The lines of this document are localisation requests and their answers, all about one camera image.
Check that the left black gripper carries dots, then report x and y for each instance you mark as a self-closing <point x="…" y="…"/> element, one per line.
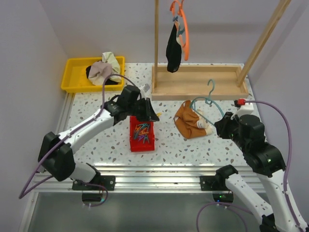
<point x="148" y="111"/>

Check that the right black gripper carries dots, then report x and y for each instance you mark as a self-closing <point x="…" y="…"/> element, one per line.
<point x="222" y="124"/>

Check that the dark teal clothespin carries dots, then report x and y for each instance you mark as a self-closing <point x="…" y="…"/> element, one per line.
<point x="136" y="132"/>

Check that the brown orange underwear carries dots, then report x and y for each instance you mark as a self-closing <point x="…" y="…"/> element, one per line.
<point x="191" y="124"/>

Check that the teal plastic hanger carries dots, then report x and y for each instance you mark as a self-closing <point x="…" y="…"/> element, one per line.
<point x="208" y="100"/>

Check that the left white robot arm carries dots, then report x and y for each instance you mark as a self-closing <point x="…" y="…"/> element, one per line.
<point x="57" y="150"/>

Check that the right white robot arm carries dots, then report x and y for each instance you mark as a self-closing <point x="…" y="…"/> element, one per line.
<point x="280" y="212"/>

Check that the black underwear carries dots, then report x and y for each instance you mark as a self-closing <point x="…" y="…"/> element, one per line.
<point x="173" y="50"/>

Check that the orange plastic hanger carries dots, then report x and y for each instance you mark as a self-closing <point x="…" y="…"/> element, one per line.
<point x="182" y="30"/>

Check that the orange clothespin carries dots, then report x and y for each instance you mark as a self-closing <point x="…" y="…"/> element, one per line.
<point x="143" y="131"/>

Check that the grey clothespin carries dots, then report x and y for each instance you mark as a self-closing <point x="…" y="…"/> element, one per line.
<point x="145" y="139"/>

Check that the red plastic bin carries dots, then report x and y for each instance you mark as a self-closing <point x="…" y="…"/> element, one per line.
<point x="138" y="146"/>

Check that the wooden rack base tray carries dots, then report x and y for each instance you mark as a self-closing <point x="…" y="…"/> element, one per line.
<point x="191" y="81"/>

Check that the pale green cloth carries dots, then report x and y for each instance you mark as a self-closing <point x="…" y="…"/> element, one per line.
<point x="108" y="57"/>

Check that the yellow plastic tray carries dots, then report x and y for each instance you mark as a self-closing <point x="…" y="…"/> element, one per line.
<point x="74" y="76"/>

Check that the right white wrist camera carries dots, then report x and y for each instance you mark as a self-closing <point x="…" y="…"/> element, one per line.
<point x="243" y="108"/>

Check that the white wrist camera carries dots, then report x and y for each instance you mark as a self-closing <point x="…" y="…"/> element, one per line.
<point x="243" y="108"/>
<point x="145" y="88"/>

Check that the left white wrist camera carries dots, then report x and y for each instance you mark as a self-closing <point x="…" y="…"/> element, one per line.
<point x="145" y="88"/>

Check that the aluminium rail frame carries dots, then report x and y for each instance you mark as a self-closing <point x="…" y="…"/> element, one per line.
<point x="176" y="164"/>

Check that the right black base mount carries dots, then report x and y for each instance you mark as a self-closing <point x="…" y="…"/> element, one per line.
<point x="210" y="183"/>

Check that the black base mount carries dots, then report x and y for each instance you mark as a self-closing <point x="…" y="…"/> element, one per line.
<point x="210" y="183"/>
<point x="106" y="181"/>

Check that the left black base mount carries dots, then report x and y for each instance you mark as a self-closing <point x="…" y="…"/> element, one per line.
<point x="106" y="181"/>

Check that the left wooden rack post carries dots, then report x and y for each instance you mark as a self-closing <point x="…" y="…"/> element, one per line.
<point x="156" y="39"/>

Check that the wooden rack post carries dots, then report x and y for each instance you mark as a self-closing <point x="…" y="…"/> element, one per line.
<point x="156" y="39"/>
<point x="265" y="35"/>

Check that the right wooden rack post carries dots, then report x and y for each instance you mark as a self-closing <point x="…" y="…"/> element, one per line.
<point x="265" y="35"/>

